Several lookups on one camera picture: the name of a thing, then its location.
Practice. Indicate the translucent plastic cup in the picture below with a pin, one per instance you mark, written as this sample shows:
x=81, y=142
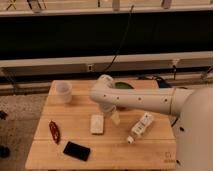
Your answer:
x=64, y=92

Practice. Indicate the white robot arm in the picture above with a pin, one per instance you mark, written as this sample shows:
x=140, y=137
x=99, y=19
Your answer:
x=194, y=107

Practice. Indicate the clear plastic bottle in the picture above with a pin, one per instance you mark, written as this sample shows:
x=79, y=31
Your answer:
x=140, y=127

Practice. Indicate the black rectangular sponge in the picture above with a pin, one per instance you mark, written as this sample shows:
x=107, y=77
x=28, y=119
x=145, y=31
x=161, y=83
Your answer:
x=77, y=151

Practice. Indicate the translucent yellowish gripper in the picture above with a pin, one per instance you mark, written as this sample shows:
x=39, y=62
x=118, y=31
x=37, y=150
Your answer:
x=114, y=115

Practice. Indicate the wooden folding table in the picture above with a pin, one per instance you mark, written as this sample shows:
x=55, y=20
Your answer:
x=156, y=149

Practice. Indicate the green bowl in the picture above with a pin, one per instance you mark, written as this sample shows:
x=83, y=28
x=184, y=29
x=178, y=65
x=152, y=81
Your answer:
x=123, y=85

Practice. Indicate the white sponge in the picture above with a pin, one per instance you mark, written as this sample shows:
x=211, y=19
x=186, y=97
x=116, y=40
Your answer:
x=97, y=124

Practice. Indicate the red brown elongated object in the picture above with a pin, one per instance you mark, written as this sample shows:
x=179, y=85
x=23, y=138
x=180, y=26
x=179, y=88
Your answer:
x=55, y=132

